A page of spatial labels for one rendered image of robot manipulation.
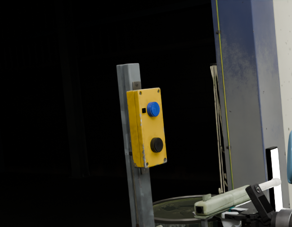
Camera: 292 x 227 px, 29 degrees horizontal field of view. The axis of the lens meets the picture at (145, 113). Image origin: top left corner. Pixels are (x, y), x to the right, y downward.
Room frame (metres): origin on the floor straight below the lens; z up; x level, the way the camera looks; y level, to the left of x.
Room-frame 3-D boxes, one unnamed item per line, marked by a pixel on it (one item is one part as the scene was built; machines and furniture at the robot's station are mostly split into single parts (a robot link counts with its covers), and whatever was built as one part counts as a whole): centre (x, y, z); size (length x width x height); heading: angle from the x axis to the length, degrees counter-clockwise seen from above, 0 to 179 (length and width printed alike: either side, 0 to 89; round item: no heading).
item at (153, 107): (1.88, -0.03, 1.48); 0.05 x 0.02 x 0.05; 140
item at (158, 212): (3.04, -0.21, 0.86); 0.54 x 0.54 x 0.01
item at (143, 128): (1.90, 0.00, 1.42); 0.12 x 0.06 x 0.26; 140
